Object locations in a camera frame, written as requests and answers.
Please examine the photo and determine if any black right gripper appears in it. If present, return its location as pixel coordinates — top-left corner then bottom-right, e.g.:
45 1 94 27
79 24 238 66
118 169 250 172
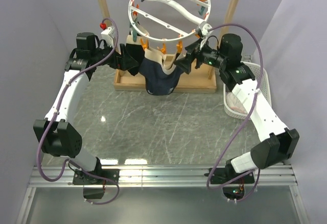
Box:
174 38 227 75

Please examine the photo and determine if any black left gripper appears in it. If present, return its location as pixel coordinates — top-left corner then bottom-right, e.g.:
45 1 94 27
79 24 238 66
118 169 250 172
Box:
91 40 138 71

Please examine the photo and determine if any navy blue underwear beige waistband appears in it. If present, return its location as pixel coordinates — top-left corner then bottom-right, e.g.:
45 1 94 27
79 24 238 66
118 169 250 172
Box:
139 48 183 96

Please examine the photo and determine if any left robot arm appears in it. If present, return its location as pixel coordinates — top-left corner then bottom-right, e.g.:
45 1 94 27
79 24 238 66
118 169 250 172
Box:
33 27 139 184

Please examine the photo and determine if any black hanging underwear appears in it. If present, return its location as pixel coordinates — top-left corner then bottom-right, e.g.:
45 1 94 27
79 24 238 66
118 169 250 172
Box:
125 27 145 76

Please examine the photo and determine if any orange clip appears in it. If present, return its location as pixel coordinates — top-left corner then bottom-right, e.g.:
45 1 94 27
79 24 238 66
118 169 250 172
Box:
176 40 183 54
140 37 149 51
157 43 167 55

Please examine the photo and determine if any wooden hanger stand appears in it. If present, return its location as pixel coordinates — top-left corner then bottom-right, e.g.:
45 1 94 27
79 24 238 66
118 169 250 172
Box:
98 0 239 94

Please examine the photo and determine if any white round clip hanger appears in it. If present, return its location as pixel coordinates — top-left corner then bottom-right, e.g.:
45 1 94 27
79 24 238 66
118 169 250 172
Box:
128 0 212 43

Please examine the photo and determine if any white perforated laundry basket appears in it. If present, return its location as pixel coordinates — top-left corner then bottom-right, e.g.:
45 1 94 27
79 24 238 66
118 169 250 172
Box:
223 61 271 120

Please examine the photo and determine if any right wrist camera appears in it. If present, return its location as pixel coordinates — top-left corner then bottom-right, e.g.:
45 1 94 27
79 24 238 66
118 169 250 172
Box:
196 21 212 50

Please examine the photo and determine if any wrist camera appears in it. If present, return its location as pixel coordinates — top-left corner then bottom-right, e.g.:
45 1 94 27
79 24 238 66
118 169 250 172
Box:
100 23 118 48
196 21 212 50

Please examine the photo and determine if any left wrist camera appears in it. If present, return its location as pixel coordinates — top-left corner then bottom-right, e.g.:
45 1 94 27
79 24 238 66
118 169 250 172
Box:
100 23 118 48

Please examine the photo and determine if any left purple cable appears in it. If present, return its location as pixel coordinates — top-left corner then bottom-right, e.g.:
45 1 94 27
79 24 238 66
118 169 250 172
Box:
37 18 121 206

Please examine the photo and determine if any purple cable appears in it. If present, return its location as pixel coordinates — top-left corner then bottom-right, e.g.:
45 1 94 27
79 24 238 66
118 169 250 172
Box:
206 24 263 202
37 18 121 206

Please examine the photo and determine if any aluminium mounting rail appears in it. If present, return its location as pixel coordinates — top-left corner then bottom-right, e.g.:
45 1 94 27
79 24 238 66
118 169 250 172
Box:
17 164 310 223

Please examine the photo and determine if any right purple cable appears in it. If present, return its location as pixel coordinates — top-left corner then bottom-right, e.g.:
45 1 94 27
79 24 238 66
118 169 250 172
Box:
206 24 263 202

